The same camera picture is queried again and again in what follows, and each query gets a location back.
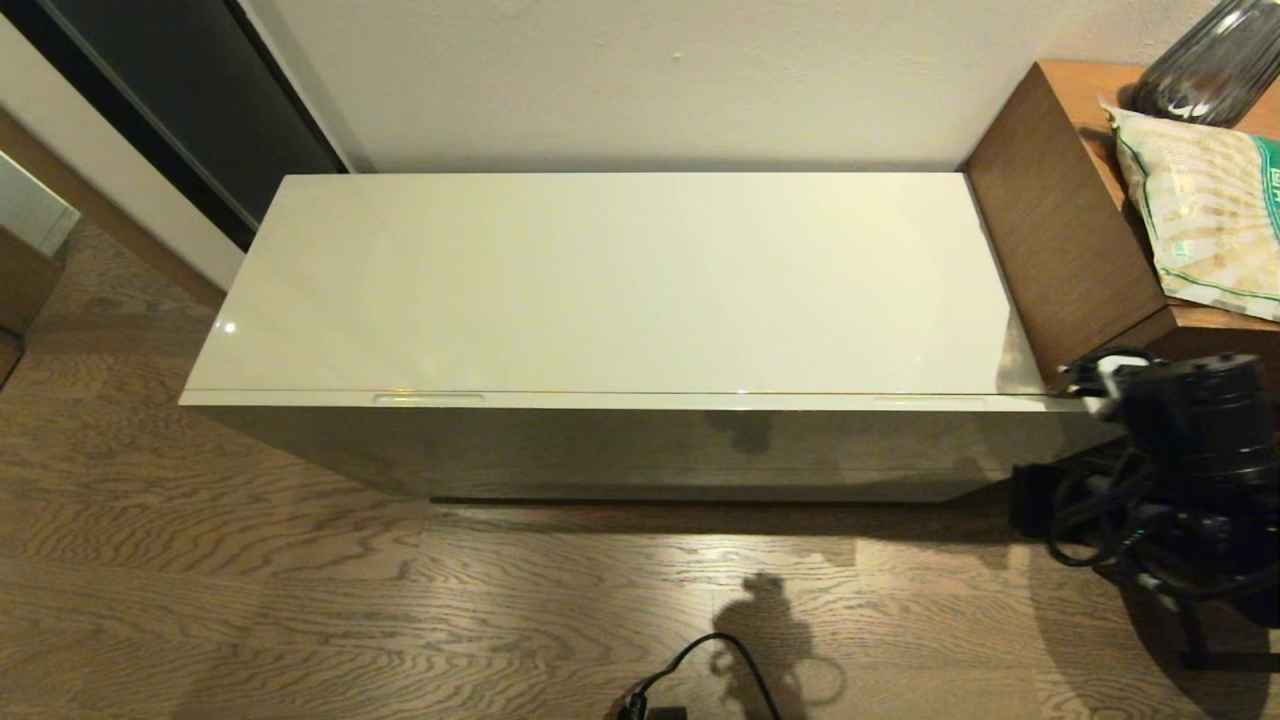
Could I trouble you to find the black stand legs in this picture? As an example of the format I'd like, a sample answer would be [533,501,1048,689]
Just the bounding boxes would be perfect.
[1170,590,1280,673]

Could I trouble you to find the brown wooden side table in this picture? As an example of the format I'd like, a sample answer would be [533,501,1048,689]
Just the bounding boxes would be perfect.
[960,60,1280,393]

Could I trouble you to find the white green plastic packet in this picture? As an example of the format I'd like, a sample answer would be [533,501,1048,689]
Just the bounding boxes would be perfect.
[1098,95,1280,323]

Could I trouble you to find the ribbed glass vase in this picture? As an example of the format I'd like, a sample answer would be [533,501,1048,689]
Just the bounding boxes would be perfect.
[1130,0,1280,130]

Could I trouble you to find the grey glossy low cabinet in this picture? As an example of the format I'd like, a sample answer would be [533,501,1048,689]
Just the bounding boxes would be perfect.
[178,171,1126,505]

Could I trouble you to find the dark door panel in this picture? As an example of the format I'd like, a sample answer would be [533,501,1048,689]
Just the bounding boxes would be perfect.
[0,0,353,253]

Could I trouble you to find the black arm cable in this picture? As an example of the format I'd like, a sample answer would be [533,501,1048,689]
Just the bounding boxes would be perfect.
[1042,345,1241,613]

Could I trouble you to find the black base cable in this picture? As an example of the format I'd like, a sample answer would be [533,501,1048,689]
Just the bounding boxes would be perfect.
[612,632,786,720]

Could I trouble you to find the white door frame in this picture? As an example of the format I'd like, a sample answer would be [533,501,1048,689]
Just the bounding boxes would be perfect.
[0,14,251,293]

